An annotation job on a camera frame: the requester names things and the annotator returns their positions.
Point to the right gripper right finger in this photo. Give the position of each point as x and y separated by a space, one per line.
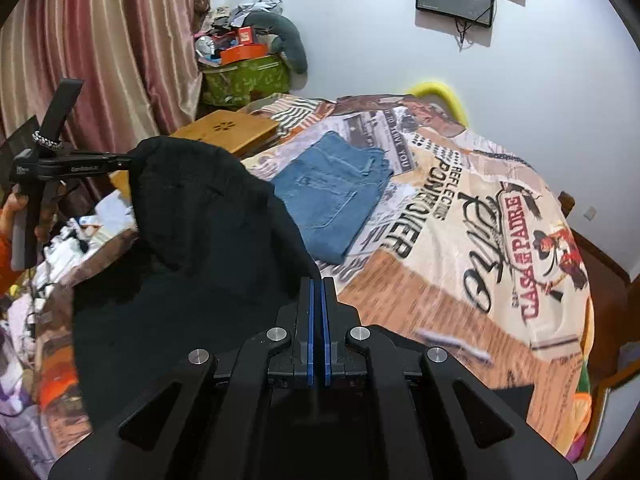
332 333

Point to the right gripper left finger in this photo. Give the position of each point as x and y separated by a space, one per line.
303 339

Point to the black pants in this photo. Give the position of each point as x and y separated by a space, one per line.
214 257

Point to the left hand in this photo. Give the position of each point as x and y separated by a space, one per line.
17 202

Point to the folded blue jeans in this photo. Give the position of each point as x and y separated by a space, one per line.
330 191

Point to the printed newspaper-pattern bedspread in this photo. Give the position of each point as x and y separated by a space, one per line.
468 249

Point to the striped pink curtain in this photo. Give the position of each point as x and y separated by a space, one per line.
136 59

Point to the green patterned storage bag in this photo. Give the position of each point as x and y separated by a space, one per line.
236 85

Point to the orange box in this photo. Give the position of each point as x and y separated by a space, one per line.
243 52

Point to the yellow foam headboard pad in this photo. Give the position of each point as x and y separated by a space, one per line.
446 94

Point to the red small box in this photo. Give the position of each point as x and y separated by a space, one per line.
246 36

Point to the white wall socket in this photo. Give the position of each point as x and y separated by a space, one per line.
590 213

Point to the wooden bed frame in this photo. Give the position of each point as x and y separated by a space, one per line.
615 321

